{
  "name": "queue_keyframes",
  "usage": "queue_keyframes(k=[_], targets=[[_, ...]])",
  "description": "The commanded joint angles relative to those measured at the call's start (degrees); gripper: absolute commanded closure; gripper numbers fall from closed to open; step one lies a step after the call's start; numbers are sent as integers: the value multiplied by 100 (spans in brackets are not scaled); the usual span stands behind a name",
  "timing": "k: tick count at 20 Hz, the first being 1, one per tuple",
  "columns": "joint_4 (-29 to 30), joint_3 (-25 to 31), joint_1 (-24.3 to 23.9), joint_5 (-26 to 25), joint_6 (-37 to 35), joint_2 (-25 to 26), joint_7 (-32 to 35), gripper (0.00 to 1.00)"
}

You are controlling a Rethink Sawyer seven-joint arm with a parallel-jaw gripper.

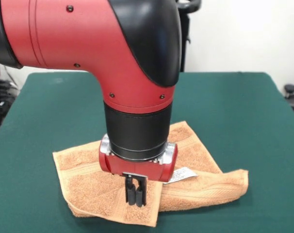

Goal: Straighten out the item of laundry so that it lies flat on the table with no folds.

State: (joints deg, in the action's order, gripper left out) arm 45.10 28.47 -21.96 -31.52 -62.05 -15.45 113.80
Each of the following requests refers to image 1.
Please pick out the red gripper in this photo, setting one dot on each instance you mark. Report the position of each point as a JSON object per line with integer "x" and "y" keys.
{"x": 137, "y": 168}

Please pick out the tan terry towel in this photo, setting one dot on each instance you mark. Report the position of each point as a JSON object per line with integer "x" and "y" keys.
{"x": 88, "y": 189}

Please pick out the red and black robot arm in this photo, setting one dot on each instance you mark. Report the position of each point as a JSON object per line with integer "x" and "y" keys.
{"x": 88, "y": 36}

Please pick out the dark green tablecloth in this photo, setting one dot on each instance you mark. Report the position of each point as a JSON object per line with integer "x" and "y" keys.
{"x": 234, "y": 109}

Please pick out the black chair base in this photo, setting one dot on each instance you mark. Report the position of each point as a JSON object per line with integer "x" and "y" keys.
{"x": 290, "y": 88}

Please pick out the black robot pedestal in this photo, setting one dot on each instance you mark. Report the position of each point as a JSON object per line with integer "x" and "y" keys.
{"x": 185, "y": 36}

